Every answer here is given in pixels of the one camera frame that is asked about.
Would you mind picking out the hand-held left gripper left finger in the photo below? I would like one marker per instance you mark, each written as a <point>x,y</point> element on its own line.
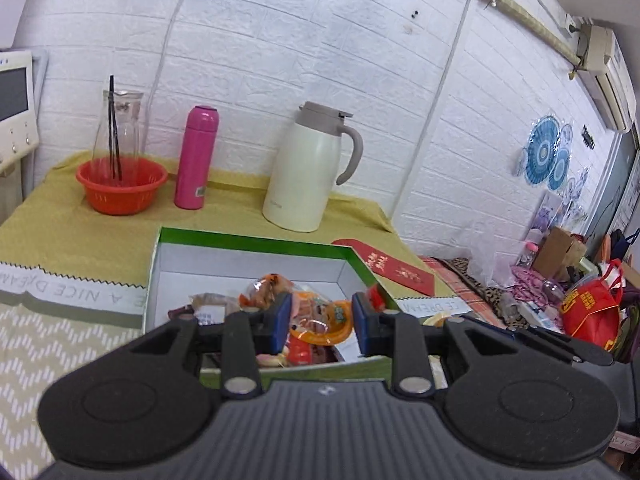
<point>280,322</point>

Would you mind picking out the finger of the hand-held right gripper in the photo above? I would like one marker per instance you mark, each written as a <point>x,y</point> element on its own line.
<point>565,345</point>

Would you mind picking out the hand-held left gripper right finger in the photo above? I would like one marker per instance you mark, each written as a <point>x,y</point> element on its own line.
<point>362,325</point>

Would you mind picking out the small red snack packet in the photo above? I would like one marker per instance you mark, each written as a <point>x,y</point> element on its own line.
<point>375,296</point>

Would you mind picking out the clear orange snack packet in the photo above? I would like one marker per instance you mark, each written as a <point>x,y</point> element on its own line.
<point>267,287</point>

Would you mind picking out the orange cartoon jelly packet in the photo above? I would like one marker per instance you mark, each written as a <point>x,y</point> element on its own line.
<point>325,320</point>

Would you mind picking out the green cardboard box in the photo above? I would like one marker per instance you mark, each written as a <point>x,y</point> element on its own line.
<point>310,374</point>

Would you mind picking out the beige snack packet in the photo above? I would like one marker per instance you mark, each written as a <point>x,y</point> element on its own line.
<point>212,310</point>

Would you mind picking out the white power strip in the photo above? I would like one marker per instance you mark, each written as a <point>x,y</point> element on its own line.
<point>537,316</point>

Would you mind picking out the red shopping bag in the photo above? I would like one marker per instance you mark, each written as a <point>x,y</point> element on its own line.
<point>592,310</point>

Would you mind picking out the red envelope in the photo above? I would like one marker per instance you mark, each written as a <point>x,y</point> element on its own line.
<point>395,265</point>

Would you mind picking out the pink patterned pouch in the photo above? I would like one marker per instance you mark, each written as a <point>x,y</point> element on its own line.
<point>532,282</point>

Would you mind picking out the brown cardboard box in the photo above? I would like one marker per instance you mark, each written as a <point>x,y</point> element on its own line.
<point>557,255</point>

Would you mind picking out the red checked cloth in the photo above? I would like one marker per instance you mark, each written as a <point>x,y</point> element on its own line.
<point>450,285</point>

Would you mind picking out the small pink capped bottle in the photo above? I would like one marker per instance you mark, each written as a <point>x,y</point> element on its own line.
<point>530,247</point>

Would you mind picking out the leopard print cloth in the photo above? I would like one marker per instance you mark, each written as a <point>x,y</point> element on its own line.
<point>480,285</point>

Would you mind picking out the clear plastic bag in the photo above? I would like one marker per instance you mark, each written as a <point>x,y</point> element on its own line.
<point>485,260</point>

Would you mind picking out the dark blue bag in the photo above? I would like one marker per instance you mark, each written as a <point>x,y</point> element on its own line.
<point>625,242</point>

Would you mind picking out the cream thermal jug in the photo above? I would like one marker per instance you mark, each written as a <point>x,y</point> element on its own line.
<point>300,175</point>

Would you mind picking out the medium blue paper fan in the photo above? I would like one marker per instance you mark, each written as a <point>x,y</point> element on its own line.
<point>559,170</point>

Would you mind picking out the pink thermos bottle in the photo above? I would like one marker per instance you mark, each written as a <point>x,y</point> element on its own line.
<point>195,160</point>

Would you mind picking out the large blue paper fan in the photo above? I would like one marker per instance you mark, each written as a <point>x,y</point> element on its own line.
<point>542,150</point>

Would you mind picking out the orange plastic basket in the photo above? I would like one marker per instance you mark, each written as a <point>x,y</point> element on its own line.
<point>122,190</point>

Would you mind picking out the mustard yellow tablecloth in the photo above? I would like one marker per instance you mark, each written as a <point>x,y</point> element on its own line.
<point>60,230</point>

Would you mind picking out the clear glass carafe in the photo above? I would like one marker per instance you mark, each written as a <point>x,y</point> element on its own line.
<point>131,125</point>

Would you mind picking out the zigzag patterned blanket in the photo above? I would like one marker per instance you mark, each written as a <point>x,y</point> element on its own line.
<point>30,345</point>

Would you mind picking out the black chopstick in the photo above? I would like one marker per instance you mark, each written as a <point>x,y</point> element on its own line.
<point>116,130</point>
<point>112,135</point>

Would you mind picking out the white air conditioner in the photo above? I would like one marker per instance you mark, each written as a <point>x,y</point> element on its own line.
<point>605,75</point>

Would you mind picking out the beige wrapped pipe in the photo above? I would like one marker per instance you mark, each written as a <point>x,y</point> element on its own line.
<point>520,10</point>

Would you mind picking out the white water dispenser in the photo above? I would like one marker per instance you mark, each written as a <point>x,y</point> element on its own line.
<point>15,110</point>

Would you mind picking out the purple cartoon wall poster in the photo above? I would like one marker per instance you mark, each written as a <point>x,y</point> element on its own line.
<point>550,210</point>

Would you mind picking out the black wall sign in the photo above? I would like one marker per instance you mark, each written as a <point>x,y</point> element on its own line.
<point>587,137</point>

